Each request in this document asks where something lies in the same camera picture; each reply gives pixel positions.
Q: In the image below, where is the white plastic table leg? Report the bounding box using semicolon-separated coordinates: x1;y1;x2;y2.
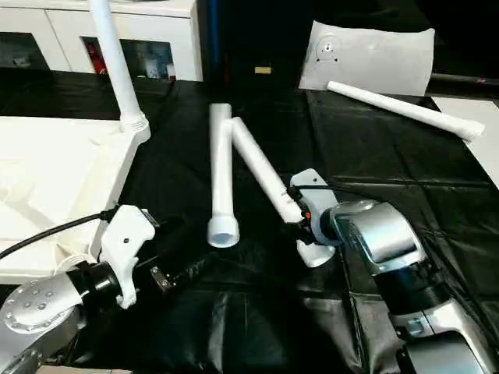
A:
205;102;240;251
228;115;305;224
87;0;152;136
325;79;487;141

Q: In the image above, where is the white plastic table top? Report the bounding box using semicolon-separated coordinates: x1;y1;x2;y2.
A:
0;114;153;286

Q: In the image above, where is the black quilted mat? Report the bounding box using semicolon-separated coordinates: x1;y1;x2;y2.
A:
0;69;499;374

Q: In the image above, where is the white flat board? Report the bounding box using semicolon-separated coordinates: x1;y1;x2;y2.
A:
430;95;499;185

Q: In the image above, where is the pale panel with holes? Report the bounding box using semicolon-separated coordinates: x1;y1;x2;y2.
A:
297;19;437;97

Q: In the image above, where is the black cabinet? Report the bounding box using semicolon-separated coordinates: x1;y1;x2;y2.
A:
196;0;499;91

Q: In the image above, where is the white sideboard with glass doors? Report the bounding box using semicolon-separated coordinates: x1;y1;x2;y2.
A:
0;0;204;83

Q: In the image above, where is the black metal bar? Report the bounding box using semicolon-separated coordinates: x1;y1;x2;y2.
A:
430;72;499;86

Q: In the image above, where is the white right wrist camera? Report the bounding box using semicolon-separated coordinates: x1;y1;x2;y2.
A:
289;167;340;270

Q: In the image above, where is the black left camera cable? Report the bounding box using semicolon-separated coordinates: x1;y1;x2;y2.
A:
0;209;119;261

